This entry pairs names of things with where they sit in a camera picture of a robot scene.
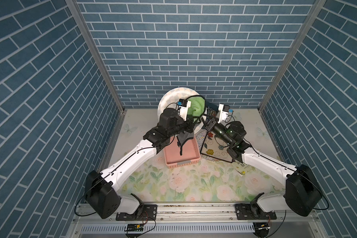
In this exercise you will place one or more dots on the aluminium corner post left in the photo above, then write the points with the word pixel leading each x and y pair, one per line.
pixel 85 32

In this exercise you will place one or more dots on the aluminium corner post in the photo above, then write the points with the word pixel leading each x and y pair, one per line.
pixel 304 29
pixel 85 32

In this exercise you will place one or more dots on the round checkered plate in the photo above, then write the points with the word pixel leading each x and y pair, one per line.
pixel 169 99

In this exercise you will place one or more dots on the colourful picture book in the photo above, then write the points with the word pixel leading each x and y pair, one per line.
pixel 242 168

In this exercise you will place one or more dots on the teal plastic bin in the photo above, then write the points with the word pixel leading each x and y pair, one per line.
pixel 211 109

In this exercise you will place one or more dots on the green circuit board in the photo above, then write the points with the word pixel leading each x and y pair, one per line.
pixel 139 228

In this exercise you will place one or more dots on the floral table mat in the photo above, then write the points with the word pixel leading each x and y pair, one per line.
pixel 204 181

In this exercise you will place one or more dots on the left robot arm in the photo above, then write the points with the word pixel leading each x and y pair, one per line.
pixel 101 187

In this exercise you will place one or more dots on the pink plastic basket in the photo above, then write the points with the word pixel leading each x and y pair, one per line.
pixel 175 156

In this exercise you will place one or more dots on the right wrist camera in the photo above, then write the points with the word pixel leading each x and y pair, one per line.
pixel 224 111

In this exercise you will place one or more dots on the square flower plate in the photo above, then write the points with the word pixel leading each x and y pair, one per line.
pixel 214 147

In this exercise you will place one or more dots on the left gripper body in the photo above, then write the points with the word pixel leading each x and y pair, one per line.
pixel 186 126

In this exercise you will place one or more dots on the green microfiber cloth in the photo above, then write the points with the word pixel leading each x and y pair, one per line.
pixel 197 106

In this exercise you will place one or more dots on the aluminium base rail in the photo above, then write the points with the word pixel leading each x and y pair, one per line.
pixel 197 220

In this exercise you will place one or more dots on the round colourful squiggle plate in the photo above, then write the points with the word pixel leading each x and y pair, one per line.
pixel 200 137

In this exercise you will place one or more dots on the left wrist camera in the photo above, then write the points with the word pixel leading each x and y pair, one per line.
pixel 183 106

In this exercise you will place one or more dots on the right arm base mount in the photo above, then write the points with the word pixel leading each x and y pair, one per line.
pixel 251 211

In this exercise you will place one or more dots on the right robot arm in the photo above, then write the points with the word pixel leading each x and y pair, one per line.
pixel 302 191

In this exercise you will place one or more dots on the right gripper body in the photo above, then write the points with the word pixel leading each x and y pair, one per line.
pixel 212 125

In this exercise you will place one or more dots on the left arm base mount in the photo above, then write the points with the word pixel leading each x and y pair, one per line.
pixel 132 208

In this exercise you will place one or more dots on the aluminium corner post right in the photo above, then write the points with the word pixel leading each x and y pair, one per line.
pixel 304 29

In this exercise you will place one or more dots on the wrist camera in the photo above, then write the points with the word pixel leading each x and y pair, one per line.
pixel 224 111
pixel 183 106

